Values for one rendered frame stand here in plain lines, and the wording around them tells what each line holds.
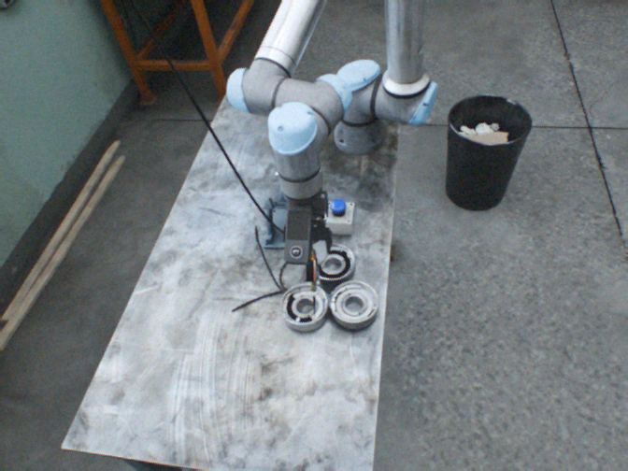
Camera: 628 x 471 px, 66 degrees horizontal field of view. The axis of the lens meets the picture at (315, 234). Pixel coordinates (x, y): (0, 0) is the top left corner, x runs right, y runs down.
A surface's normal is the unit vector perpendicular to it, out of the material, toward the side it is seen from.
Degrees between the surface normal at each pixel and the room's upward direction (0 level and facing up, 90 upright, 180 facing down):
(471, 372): 0
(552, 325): 0
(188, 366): 0
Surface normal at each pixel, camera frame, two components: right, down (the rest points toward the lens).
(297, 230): -0.15, -0.15
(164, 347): -0.10, -0.64
